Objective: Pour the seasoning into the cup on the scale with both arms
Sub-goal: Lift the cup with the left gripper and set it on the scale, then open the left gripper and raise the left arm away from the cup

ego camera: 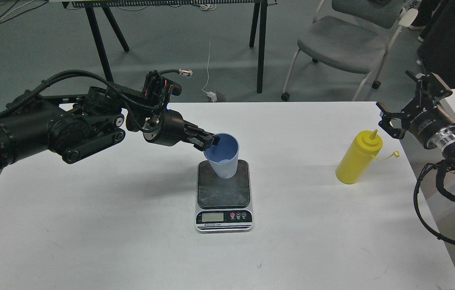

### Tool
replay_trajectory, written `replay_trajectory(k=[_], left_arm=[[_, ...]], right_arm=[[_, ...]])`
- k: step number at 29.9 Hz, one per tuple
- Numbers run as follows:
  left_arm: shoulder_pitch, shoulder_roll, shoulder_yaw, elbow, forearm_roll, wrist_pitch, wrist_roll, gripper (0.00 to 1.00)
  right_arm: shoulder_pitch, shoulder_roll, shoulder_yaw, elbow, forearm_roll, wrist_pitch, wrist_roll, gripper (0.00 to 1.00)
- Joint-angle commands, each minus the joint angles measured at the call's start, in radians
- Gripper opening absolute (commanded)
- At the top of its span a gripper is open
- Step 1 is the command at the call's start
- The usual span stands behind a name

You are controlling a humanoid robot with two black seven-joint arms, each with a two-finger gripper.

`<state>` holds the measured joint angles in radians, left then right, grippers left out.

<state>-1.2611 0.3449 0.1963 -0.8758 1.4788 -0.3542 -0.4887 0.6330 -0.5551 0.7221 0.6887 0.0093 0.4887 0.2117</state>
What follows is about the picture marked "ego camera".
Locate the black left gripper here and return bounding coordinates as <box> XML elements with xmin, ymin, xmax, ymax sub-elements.
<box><xmin>143</xmin><ymin>110</ymin><xmax>220</xmax><ymax>151</ymax></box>

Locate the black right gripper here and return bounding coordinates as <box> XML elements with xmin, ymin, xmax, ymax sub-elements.
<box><xmin>375</xmin><ymin>71</ymin><xmax>455</xmax><ymax>150</ymax></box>

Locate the blue plastic cup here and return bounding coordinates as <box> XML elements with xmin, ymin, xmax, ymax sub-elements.
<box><xmin>204</xmin><ymin>133</ymin><xmax>239</xmax><ymax>179</ymax></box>

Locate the yellow squeeze bottle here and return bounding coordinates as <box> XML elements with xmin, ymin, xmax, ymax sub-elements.
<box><xmin>335</xmin><ymin>130</ymin><xmax>400</xmax><ymax>184</ymax></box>

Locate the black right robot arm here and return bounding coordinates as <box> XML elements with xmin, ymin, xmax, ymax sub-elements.
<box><xmin>376</xmin><ymin>71</ymin><xmax>455</xmax><ymax>245</ymax></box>

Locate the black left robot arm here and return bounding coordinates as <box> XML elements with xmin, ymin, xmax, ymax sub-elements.
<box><xmin>0</xmin><ymin>70</ymin><xmax>220</xmax><ymax>170</ymax></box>

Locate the digital kitchen scale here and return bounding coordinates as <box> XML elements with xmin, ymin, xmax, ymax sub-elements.
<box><xmin>195</xmin><ymin>159</ymin><xmax>254</xmax><ymax>233</ymax></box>

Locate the grey office chair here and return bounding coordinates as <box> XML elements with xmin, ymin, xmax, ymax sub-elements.
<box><xmin>281</xmin><ymin>0</ymin><xmax>418</xmax><ymax>101</ymax></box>

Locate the black-legged background table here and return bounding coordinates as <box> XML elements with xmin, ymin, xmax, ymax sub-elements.
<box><xmin>60</xmin><ymin>0</ymin><xmax>277</xmax><ymax>94</ymax></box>

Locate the white charger cable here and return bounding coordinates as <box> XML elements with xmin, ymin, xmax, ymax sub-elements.
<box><xmin>201</xmin><ymin>32</ymin><xmax>217</xmax><ymax>102</ymax></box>

